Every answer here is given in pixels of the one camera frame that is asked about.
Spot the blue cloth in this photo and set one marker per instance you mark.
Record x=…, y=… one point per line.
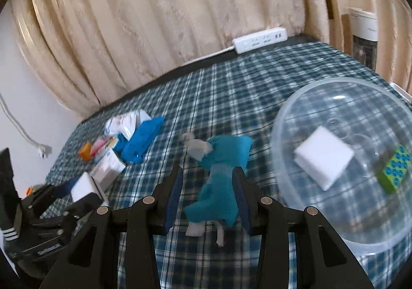
x=141, y=141

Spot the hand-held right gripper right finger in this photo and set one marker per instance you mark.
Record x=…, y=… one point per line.
x=239, y=195

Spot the orange block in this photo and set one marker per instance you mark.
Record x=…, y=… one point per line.
x=85, y=151

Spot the beige curtain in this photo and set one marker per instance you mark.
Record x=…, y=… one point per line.
x=161, y=18

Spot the white air purifier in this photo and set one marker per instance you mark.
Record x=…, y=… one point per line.
x=363, y=28

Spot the white sponge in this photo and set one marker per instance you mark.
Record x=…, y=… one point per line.
x=85, y=187
x=325, y=155

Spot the white and blue box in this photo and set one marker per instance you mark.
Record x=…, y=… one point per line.
x=107, y=168

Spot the red and white packet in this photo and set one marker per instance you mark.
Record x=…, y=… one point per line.
x=103, y=147

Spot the white plastic bag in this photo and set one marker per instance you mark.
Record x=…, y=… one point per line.
x=122, y=124

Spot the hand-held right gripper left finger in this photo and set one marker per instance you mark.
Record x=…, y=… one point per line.
x=173, y=199

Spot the plaid tablecloth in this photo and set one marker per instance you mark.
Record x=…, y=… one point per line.
x=209, y=99

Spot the white power strip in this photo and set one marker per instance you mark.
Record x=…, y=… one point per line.
x=257, y=41

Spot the clear plastic bowl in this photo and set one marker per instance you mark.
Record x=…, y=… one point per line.
x=305, y=115

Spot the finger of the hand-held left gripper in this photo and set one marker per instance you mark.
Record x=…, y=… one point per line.
x=48, y=195
x=87, y=208

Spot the green dotted block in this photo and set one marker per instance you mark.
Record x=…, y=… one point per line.
x=394, y=170

